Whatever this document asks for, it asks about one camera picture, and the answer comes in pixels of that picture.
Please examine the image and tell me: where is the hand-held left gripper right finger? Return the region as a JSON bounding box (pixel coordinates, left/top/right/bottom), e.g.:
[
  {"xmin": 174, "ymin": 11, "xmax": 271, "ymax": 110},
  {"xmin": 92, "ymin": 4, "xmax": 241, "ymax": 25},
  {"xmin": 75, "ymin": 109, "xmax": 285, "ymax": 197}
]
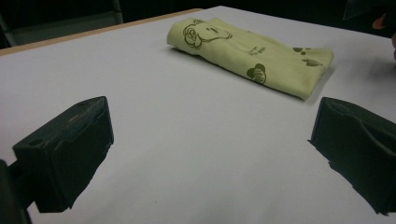
[{"xmin": 307, "ymin": 96, "xmax": 396, "ymax": 216}]

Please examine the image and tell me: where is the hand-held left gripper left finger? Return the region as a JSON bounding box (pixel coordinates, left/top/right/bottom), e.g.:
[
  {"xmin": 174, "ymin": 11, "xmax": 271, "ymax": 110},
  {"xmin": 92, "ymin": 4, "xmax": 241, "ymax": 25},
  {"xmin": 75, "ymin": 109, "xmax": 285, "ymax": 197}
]
[{"xmin": 12, "ymin": 95, "xmax": 115, "ymax": 215}]

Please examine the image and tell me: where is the green koala-print cloth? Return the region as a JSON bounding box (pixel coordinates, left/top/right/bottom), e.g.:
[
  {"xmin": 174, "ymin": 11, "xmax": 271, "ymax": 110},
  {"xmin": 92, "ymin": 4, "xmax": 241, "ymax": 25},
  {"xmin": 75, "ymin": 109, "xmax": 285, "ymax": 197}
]
[{"xmin": 166, "ymin": 17, "xmax": 334, "ymax": 102}]

